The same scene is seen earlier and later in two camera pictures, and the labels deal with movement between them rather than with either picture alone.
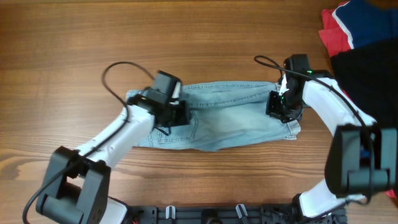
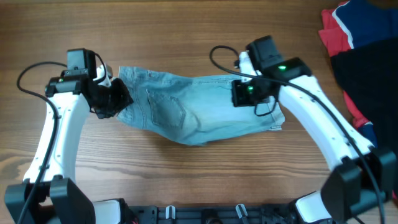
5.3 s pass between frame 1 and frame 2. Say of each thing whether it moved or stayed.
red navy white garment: stayed
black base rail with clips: stayed
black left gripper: moved
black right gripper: moved
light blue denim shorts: moved
